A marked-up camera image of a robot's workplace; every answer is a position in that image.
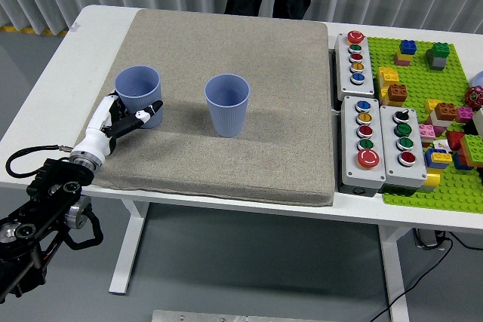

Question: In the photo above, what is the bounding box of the red toy brick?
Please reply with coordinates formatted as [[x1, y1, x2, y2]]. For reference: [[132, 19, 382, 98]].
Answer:
[[446, 130, 468, 152]]

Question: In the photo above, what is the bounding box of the green studded baseplate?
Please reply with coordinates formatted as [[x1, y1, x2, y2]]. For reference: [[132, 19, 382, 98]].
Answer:
[[366, 36, 483, 213]]

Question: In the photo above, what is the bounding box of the red valve handwheel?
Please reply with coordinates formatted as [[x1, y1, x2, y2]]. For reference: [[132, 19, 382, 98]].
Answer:
[[464, 86, 483, 110]]

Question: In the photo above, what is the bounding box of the white toy brick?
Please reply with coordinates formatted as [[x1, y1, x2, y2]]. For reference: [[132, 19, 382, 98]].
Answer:
[[431, 113, 456, 130]]

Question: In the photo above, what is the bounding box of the yellow toy cylinder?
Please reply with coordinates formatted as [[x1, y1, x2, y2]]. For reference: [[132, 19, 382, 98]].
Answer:
[[422, 172, 442, 193]]

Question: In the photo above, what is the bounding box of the magenta toy brick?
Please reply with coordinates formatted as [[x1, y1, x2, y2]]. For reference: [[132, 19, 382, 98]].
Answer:
[[455, 106, 475, 124]]

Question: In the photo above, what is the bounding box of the brown toy brick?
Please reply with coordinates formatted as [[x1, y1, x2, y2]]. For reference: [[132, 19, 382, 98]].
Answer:
[[434, 103, 458, 122], [387, 83, 409, 103]]

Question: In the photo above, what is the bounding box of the white table leg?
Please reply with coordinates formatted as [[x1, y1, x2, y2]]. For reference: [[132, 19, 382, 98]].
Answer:
[[108, 201, 150, 296], [378, 225, 418, 322]]

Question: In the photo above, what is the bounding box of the large green toy brick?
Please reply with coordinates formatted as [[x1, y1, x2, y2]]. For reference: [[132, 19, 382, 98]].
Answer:
[[459, 134, 483, 167]]

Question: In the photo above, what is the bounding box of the blue toy brick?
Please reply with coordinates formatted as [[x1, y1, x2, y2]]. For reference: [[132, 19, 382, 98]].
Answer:
[[399, 39, 419, 55], [424, 148, 451, 170], [451, 153, 473, 171]]

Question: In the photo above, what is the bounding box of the grey box with selector switch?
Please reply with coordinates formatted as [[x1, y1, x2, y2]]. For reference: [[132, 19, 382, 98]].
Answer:
[[379, 105, 429, 197]]

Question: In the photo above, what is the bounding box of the grey-brown fabric mat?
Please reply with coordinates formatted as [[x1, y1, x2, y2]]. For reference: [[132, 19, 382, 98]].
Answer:
[[81, 8, 337, 208]]

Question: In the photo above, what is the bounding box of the white block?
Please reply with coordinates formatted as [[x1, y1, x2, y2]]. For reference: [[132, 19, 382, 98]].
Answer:
[[471, 108, 483, 138]]

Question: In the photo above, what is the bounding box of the grey five-button box, black base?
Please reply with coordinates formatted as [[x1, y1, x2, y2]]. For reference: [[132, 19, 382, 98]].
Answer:
[[340, 95, 388, 197]]

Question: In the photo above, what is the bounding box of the black floor cable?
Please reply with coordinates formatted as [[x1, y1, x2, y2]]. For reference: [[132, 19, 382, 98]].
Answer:
[[364, 237, 454, 322], [448, 230, 483, 251]]

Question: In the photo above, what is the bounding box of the blue ribbed plastic cup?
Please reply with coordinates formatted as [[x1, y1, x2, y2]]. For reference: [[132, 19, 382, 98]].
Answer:
[[114, 66, 164, 130], [204, 73, 251, 138]]

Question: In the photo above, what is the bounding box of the grey five-button box, mushroom button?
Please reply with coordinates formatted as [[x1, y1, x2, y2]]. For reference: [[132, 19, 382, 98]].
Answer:
[[334, 30, 376, 100]]

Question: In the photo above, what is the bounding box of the grey power box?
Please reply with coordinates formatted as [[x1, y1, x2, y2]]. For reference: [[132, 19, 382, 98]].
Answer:
[[413, 228, 448, 250]]

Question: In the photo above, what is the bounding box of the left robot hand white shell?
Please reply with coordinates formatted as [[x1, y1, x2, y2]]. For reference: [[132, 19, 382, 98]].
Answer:
[[72, 91, 165, 164]]

